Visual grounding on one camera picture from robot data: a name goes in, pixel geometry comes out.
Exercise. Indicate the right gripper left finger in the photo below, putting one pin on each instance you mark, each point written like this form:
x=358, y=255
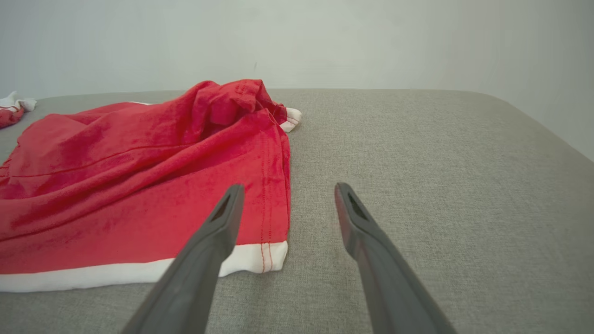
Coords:
x=199, y=273

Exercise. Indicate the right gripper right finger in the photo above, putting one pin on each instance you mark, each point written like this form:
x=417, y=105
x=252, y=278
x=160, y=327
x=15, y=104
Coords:
x=390, y=283

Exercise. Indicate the grey fabric sofa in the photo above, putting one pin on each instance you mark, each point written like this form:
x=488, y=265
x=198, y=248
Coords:
x=417, y=162

